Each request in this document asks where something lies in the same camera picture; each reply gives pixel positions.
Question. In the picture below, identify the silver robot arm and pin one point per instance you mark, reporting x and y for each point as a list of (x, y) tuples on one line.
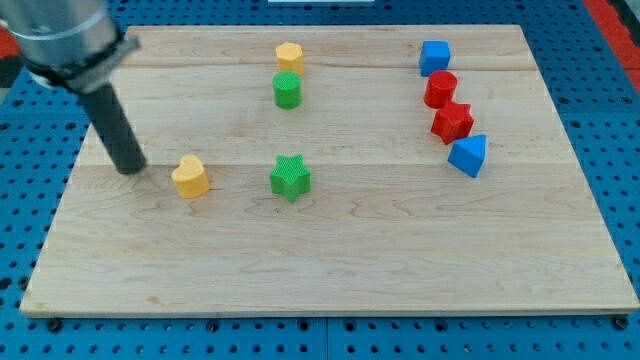
[(76, 45)]

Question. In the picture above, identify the blue triangle block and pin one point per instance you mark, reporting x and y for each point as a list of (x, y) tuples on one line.
[(468, 154)]

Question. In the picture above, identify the wooden board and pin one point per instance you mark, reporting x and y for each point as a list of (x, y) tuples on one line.
[(389, 228)]

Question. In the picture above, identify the green cylinder block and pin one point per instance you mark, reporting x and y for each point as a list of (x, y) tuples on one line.
[(287, 89)]

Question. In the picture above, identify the red cylinder block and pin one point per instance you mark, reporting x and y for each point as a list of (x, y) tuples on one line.
[(440, 88)]

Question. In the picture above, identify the green star block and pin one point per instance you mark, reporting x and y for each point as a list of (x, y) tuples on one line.
[(290, 177)]

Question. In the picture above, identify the red star block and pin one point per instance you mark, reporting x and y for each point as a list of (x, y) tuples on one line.
[(452, 122)]

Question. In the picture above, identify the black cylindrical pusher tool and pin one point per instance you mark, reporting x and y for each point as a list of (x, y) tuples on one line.
[(109, 120)]

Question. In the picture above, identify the blue cube block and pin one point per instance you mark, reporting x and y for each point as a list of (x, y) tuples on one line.
[(435, 55)]

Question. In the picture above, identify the yellow hexagon block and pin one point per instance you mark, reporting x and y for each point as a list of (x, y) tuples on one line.
[(290, 57)]

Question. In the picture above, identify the yellow heart block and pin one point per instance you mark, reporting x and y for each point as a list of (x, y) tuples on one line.
[(190, 177)]

